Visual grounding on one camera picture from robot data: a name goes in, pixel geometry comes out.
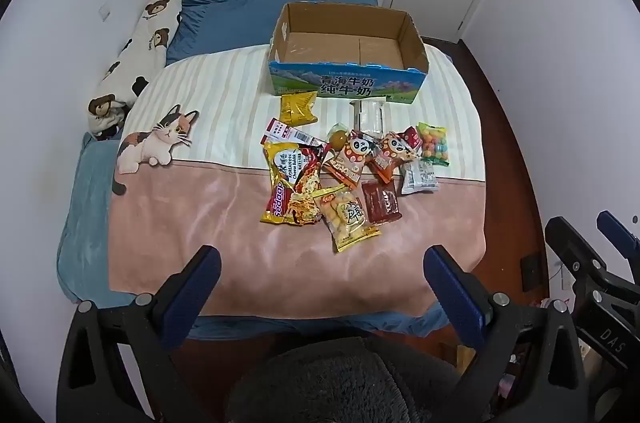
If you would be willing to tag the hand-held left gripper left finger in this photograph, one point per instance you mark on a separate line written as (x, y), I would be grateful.
(202, 283)

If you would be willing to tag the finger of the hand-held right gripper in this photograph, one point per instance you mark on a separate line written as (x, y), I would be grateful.
(575, 250)
(622, 235)

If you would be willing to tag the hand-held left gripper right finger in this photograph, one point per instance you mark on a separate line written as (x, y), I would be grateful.
(452, 290)

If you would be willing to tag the grey white snack packet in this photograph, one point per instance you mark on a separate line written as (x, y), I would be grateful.
(419, 177)

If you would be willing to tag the yellow clear biscuit packet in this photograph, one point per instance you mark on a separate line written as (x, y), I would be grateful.
(347, 218)

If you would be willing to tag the yellow black instant noodle packet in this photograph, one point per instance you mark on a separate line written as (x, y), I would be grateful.
(290, 188)

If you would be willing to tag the small panda print snack packet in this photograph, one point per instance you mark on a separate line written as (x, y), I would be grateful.
(392, 155)

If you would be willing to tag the large panda print snack packet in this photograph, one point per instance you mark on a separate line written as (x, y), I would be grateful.
(350, 158)

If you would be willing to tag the red white spicy strip packet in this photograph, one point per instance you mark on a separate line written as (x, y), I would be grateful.
(290, 135)

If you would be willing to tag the clear white wafer packet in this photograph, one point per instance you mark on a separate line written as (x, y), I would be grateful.
(370, 117)

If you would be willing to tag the small yellow snack packet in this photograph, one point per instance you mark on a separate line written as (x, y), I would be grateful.
(298, 109)

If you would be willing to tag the cardboard box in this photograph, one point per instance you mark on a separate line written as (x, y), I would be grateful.
(345, 83)

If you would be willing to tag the black floor object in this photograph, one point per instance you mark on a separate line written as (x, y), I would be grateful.
(531, 273)

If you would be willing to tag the cat print striped pink blanket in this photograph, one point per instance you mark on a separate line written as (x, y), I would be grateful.
(210, 213)

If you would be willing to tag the dark red snack packet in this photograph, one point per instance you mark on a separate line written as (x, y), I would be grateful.
(381, 202)

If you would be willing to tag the colourful candy ball bag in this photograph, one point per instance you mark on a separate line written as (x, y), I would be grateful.
(433, 144)

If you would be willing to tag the small red snack packet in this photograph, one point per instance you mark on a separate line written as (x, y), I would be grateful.
(412, 137)

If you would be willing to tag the braised egg in clear wrapper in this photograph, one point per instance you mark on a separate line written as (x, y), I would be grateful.
(336, 137)

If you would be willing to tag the bear print long pillow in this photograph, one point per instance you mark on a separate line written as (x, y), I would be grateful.
(140, 53)

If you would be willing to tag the blue pillow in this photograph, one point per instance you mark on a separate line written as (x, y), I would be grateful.
(235, 20)

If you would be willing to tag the white wall switch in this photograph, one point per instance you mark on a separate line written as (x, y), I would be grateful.
(104, 11)

